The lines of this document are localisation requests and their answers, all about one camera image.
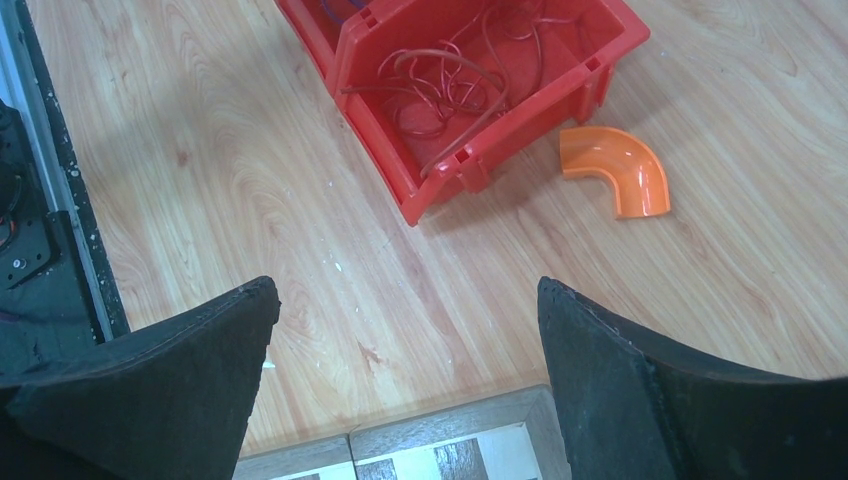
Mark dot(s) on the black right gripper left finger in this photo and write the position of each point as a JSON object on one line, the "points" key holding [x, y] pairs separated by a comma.
{"points": [[168, 401]]}

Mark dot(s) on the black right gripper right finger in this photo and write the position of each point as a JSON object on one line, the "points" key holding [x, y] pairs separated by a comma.
{"points": [[632, 403]]}

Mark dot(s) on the wooden chessboard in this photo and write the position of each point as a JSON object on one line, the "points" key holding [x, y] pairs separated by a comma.
{"points": [[508, 436]]}

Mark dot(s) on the orange plastic piece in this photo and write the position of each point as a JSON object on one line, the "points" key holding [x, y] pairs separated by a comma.
{"points": [[630, 168]]}

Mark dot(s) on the red plastic compartment tray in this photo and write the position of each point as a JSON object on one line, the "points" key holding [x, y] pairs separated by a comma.
{"points": [[440, 93]]}

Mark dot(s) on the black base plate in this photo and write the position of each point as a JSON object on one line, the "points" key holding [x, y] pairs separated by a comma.
{"points": [[44, 311]]}

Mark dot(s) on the aluminium frame rail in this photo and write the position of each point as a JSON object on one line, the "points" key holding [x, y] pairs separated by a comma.
{"points": [[26, 86]]}

